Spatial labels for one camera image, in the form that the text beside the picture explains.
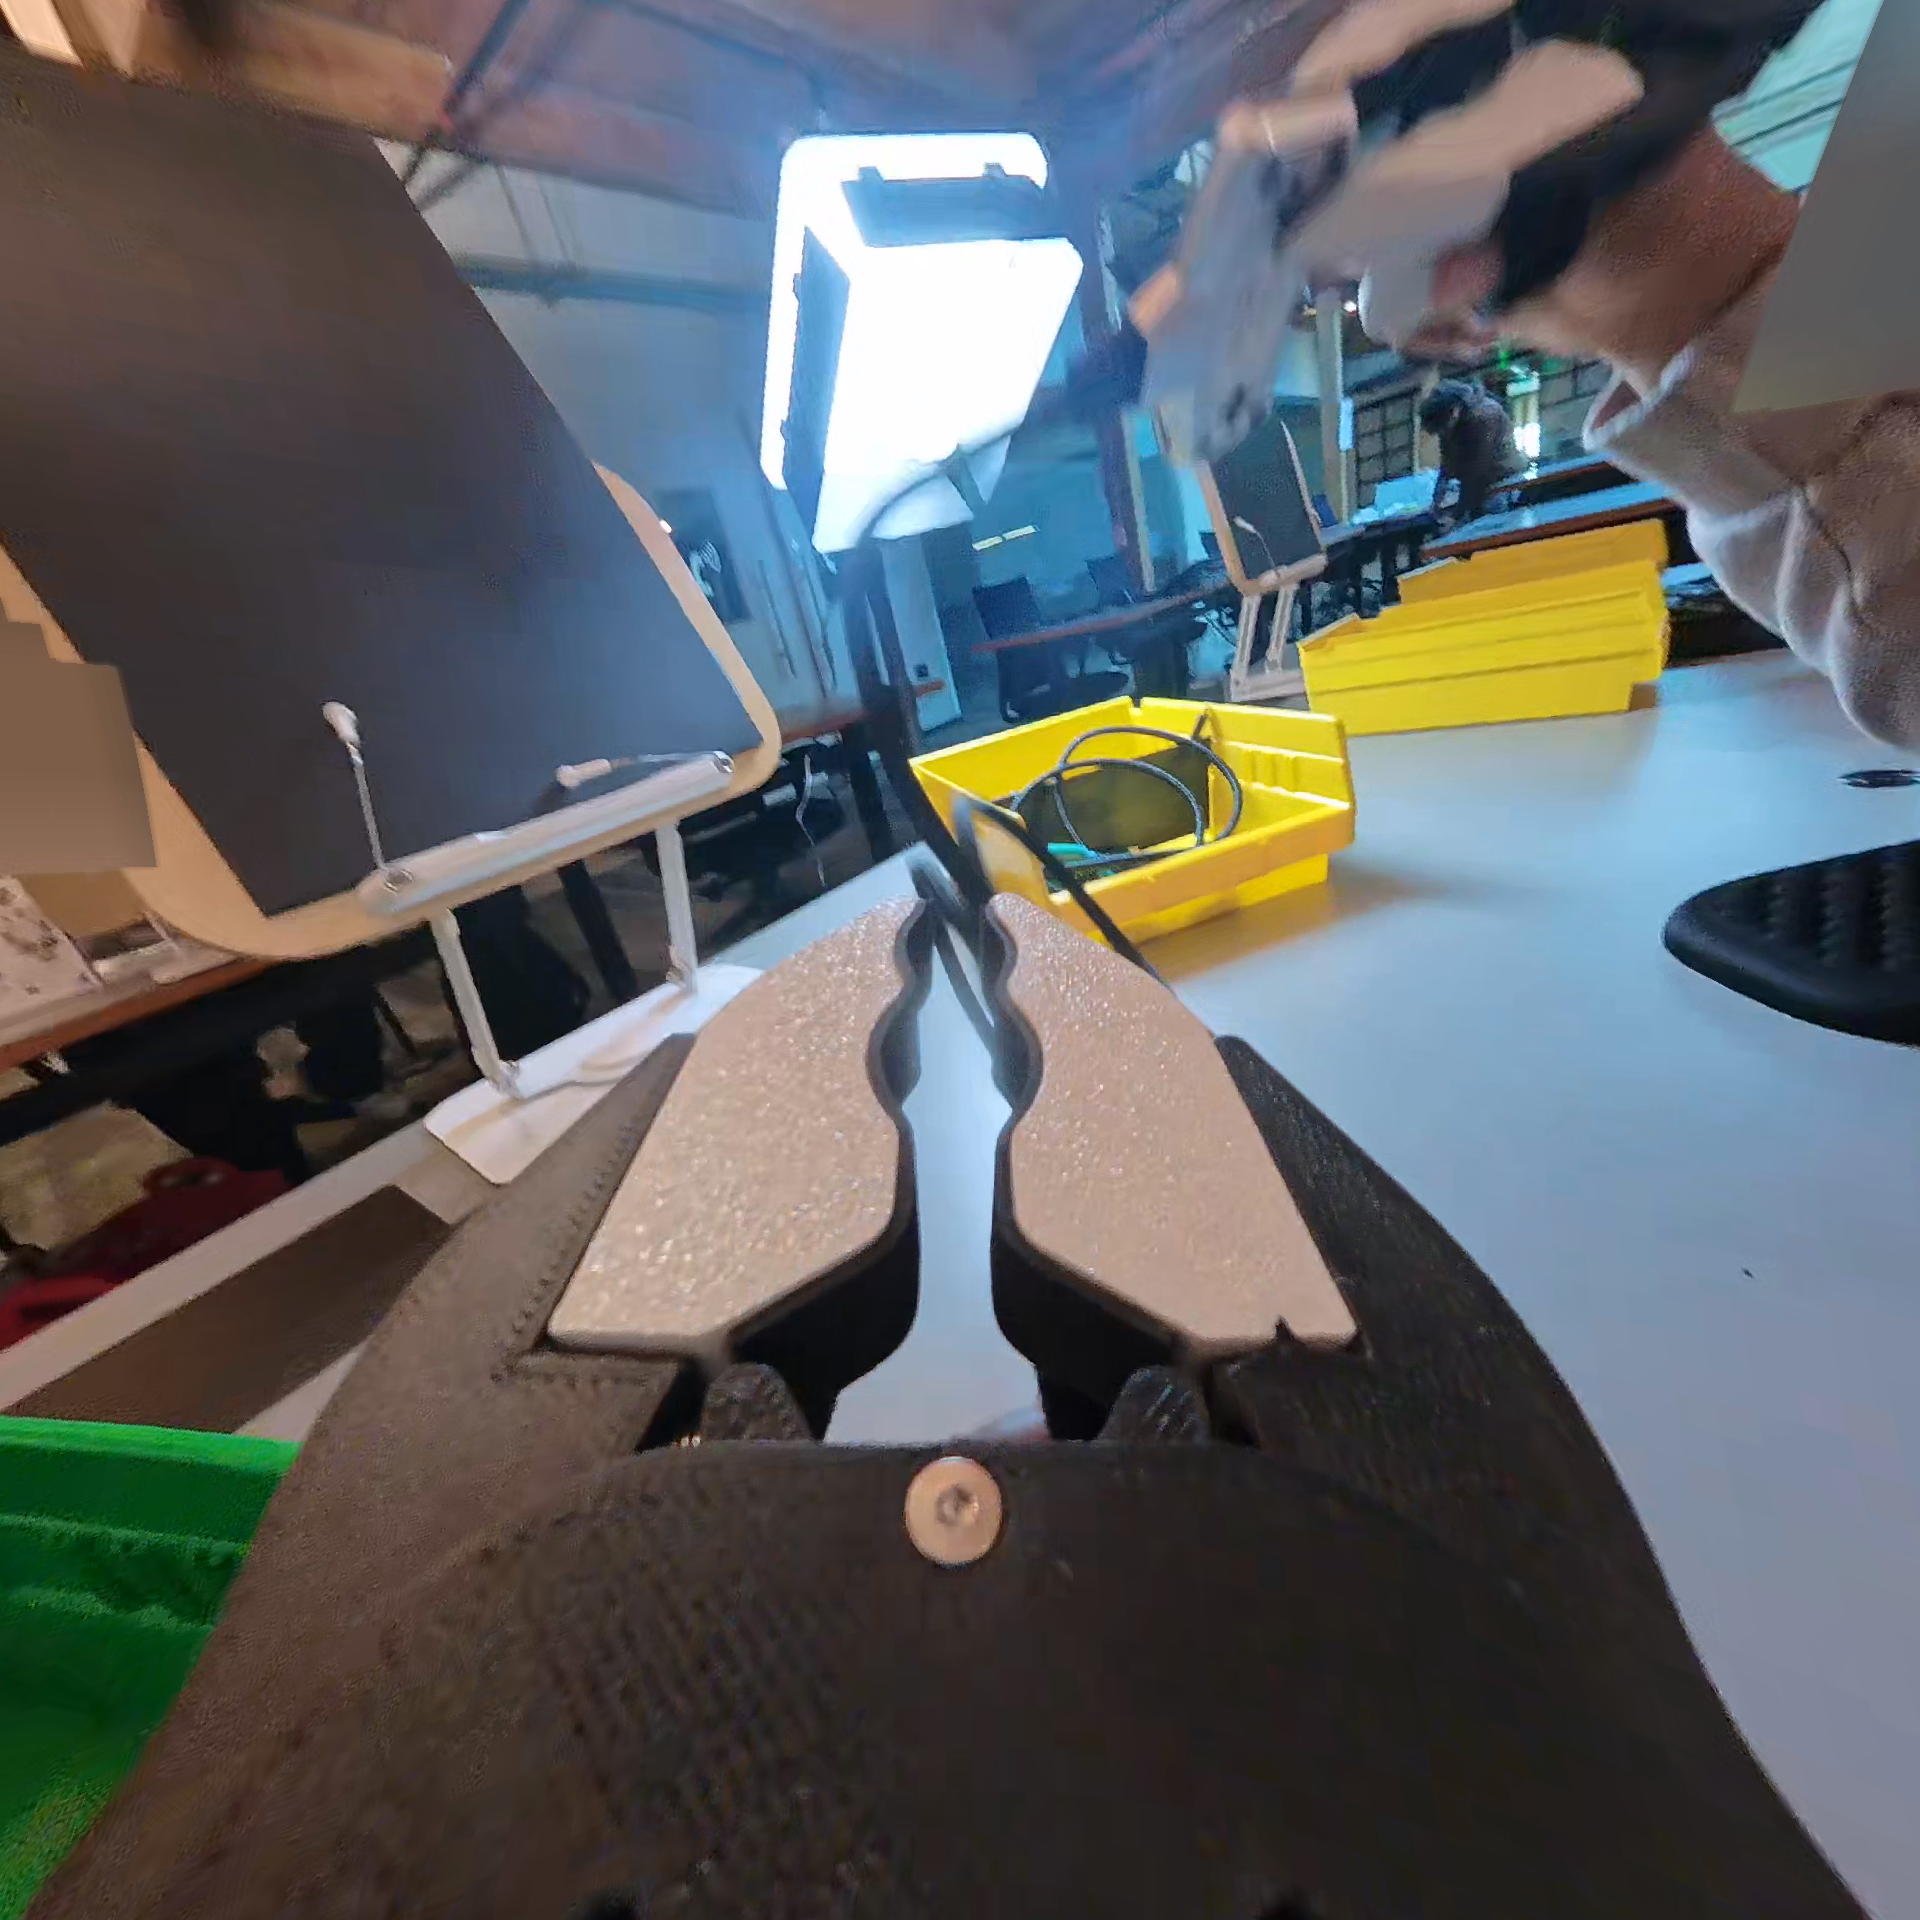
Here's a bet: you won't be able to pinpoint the grey flat panel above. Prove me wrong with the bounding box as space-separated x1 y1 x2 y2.
1731 0 1920 419

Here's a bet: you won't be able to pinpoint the stack of nested yellow bins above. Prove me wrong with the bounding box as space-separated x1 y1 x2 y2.
1297 517 1673 737

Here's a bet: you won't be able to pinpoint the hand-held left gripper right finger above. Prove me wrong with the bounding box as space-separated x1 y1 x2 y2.
980 891 1361 1368

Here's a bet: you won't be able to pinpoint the black mesh wrist rest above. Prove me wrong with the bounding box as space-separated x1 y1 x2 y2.
1662 841 1920 1048

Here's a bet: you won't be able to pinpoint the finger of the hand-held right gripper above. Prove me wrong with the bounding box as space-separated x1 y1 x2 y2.
1297 45 1646 273
1293 0 1513 100

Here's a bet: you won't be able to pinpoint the black foam pad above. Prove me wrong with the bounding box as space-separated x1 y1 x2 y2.
1020 757 1207 858

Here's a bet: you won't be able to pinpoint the bright studio light panel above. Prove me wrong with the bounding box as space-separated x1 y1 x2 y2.
757 133 1089 553

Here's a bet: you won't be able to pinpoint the black board on white stand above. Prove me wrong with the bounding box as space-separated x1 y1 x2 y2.
0 45 785 1191
1206 413 1332 702

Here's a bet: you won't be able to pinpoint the yellow plastic bin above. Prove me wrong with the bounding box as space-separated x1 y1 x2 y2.
908 695 1359 950

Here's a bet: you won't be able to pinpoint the red plastic bin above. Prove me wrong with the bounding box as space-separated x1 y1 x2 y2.
0 1156 290 1352

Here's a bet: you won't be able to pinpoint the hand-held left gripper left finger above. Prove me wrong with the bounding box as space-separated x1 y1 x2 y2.
542 895 921 1368

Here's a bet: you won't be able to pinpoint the person's right hand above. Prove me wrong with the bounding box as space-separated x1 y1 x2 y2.
1425 133 1805 409

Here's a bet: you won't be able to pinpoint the green plastic bin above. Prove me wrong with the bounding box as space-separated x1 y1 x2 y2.
0 1411 301 1914

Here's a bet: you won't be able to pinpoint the braided hdmi cable green plugs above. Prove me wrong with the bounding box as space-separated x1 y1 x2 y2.
899 727 1250 1085

